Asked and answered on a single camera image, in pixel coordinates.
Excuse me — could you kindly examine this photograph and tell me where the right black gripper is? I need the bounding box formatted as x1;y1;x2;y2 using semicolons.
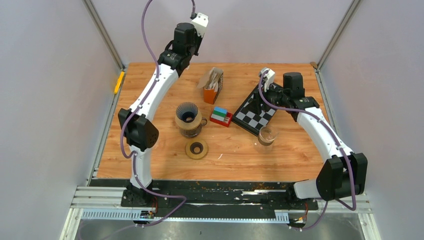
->
245;80;289;115

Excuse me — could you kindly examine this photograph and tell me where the large wooden dripper ring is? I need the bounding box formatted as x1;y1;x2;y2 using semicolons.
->
174;110;203;131

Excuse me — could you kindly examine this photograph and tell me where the glass coffee carafe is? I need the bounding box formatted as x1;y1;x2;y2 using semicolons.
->
175;116;208;138

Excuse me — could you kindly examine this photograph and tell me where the blue glass dripper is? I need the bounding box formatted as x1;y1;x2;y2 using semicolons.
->
176;102;199;123

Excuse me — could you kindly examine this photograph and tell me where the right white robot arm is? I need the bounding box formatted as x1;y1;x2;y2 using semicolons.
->
257;67;368;209

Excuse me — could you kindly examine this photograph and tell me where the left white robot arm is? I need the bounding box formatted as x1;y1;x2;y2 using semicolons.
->
118;21;208;207

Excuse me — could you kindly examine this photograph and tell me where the orange filter box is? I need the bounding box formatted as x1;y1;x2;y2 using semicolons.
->
196;67;224;105

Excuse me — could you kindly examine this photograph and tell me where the black white chessboard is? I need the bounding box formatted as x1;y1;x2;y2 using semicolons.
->
231;86;276;136

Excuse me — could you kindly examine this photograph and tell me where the clear glass beaker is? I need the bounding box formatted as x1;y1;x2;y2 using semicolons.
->
254;125;279;154

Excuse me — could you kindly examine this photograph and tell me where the red toy brick stack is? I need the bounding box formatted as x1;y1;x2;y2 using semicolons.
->
209;106;233;128

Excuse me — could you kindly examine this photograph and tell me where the small clear glass cup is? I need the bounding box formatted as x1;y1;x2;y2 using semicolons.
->
151;135;161;150

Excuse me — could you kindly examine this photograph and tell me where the yellow marker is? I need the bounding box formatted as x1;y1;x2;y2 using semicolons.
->
113;71;125;95

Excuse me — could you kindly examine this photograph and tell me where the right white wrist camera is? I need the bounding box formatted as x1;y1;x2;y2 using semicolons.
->
258;67;275;92

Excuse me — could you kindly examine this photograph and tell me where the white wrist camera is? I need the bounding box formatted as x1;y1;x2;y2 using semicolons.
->
258;67;275;92
190;12;209;38

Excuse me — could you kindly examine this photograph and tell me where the small wooden dripper ring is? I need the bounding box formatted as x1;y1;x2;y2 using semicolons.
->
184;138;209;161

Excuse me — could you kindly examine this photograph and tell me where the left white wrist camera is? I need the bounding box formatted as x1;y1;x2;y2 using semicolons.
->
190;12;209;38

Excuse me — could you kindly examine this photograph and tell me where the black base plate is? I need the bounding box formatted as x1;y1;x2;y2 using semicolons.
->
120;180;319;219

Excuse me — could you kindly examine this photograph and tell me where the aluminium frame rail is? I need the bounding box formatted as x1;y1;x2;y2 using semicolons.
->
71;187;350;224

